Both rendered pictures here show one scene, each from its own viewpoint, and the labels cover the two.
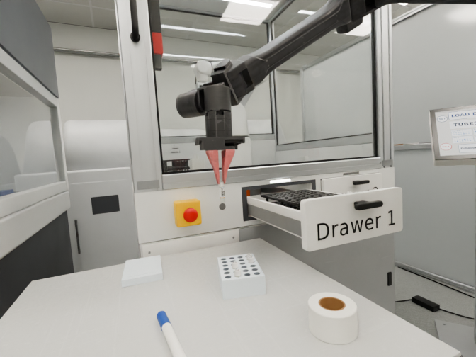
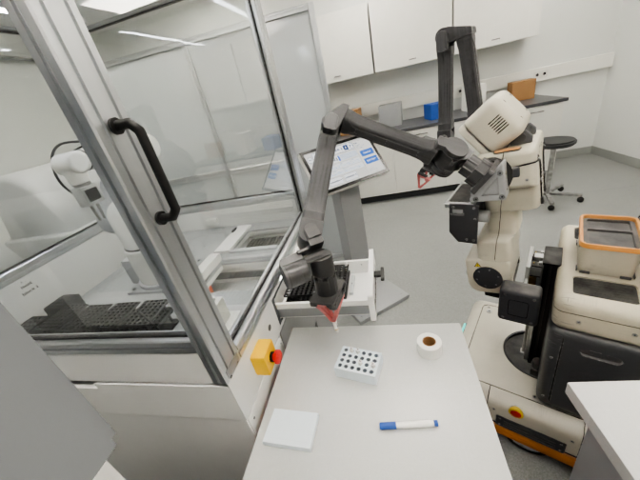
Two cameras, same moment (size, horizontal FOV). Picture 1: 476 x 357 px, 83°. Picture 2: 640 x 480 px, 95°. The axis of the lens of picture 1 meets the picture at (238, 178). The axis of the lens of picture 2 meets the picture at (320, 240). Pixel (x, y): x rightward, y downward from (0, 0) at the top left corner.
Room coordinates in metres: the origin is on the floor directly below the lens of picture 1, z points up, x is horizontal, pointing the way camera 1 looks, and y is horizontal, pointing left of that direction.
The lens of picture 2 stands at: (0.21, 0.51, 1.52)
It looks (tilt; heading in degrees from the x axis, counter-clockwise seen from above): 27 degrees down; 307
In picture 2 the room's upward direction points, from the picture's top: 13 degrees counter-clockwise
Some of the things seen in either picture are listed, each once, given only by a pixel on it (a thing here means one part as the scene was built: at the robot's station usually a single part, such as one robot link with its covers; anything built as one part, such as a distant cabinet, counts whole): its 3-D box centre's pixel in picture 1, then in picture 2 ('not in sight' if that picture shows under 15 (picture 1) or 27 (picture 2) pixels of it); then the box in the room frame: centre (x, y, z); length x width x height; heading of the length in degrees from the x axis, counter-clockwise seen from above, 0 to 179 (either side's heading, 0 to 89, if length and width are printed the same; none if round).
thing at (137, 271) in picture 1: (143, 269); (291, 429); (0.64, 0.25, 0.77); 0.13 x 0.09 x 0.02; 18
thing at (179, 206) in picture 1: (188, 212); (265, 356); (0.78, 0.15, 0.88); 0.07 x 0.05 x 0.07; 112
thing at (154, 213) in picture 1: (239, 187); (188, 288); (1.38, -0.01, 0.87); 1.02 x 0.95 x 0.14; 112
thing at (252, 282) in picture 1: (239, 273); (358, 364); (0.56, 0.01, 0.78); 0.12 x 0.08 x 0.04; 8
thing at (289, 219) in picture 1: (302, 207); (317, 287); (0.81, -0.19, 0.86); 0.40 x 0.26 x 0.06; 22
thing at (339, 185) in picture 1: (353, 190); not in sight; (1.03, -0.44, 0.87); 0.29 x 0.02 x 0.11; 112
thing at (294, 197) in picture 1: (303, 205); (319, 286); (0.80, -0.19, 0.87); 0.22 x 0.18 x 0.06; 22
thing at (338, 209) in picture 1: (355, 216); (372, 281); (0.62, -0.27, 0.87); 0.29 x 0.02 x 0.11; 112
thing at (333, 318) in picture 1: (332, 316); (429, 346); (0.39, -0.13, 0.78); 0.07 x 0.07 x 0.04
